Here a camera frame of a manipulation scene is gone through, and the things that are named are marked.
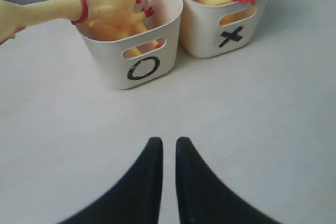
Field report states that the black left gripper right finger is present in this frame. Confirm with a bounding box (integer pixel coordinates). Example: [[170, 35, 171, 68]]
[[175, 137, 279, 223]]

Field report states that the rubber chicken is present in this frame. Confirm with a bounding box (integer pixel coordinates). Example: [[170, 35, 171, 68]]
[[87, 9, 154, 42], [0, 0, 153, 46]]

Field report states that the rubber chicken front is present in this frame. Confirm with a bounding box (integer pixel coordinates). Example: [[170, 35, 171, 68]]
[[87, 9, 154, 42]]

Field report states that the cream bin marked O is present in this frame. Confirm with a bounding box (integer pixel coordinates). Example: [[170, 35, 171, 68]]
[[75, 0, 183, 90]]

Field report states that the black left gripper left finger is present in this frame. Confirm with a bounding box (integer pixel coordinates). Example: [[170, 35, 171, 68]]
[[61, 137, 163, 224]]

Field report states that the cream bin marked X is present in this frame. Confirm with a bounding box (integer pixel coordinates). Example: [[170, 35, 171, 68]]
[[180, 0, 268, 58]]

